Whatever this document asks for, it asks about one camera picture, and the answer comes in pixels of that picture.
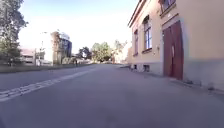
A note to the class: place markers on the yellow building with arched windows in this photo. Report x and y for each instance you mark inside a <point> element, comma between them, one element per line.
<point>196,36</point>

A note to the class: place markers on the grey asphalt road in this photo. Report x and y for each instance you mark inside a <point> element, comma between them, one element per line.
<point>26,77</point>

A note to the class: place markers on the brick tower building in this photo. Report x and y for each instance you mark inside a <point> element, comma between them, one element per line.
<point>61,47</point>

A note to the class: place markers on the grass verge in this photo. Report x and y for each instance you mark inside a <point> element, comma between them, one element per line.
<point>30,67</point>

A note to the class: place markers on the group of distant trees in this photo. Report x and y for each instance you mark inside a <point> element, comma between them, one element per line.
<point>100,52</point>

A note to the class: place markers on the grey asphalt path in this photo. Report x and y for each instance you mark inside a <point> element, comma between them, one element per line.
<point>113,100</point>

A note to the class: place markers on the tall leafy tree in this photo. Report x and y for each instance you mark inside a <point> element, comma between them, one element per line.
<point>9,30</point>

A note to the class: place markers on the low pale building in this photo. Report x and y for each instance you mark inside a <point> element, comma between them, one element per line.
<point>30,56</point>

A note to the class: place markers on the grey cobblestone strip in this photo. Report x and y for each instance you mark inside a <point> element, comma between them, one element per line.
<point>36,86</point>

